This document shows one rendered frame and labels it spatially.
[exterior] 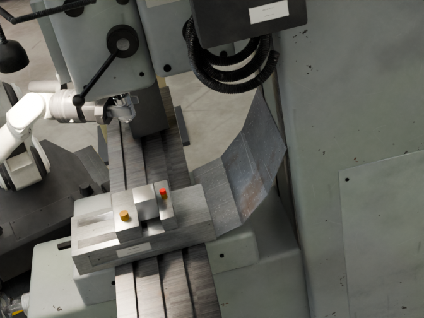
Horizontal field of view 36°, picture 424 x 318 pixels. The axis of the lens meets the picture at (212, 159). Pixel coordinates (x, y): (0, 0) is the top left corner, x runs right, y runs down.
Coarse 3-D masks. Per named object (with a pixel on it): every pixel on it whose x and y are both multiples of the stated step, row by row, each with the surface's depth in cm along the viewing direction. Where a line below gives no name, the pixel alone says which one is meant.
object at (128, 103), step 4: (112, 100) 160; (128, 100) 160; (116, 104) 160; (120, 104) 159; (124, 104) 159; (128, 104) 160; (132, 104) 162; (132, 108) 162; (132, 112) 162; (128, 116) 162; (132, 116) 162; (120, 120) 163; (124, 120) 162; (128, 120) 162
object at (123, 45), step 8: (112, 32) 137; (120, 32) 137; (128, 32) 137; (136, 32) 140; (112, 40) 138; (120, 40) 138; (128, 40) 138; (136, 40) 139; (112, 48) 139; (120, 48) 139; (128, 48) 139; (136, 48) 140; (112, 56) 140; (120, 56) 140; (128, 56) 141; (104, 64) 141; (96, 80) 143; (88, 88) 143; (80, 96) 144; (80, 104) 144
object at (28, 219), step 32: (64, 160) 268; (0, 192) 258; (32, 192) 254; (64, 192) 250; (96, 192) 239; (0, 224) 242; (32, 224) 235; (64, 224) 233; (0, 256) 227; (32, 256) 233
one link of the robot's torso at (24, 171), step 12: (12, 84) 220; (24, 144) 236; (12, 156) 239; (24, 156) 239; (36, 156) 244; (0, 168) 242; (12, 168) 237; (24, 168) 239; (36, 168) 242; (12, 180) 241; (24, 180) 243; (36, 180) 247
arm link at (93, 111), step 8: (64, 96) 163; (72, 96) 162; (64, 104) 162; (72, 104) 161; (88, 104) 160; (96, 104) 160; (104, 104) 159; (112, 104) 165; (64, 112) 162; (72, 112) 162; (80, 112) 163; (88, 112) 161; (96, 112) 158; (104, 112) 159; (72, 120) 164; (80, 120) 163; (88, 120) 162; (96, 120) 159; (104, 120) 159
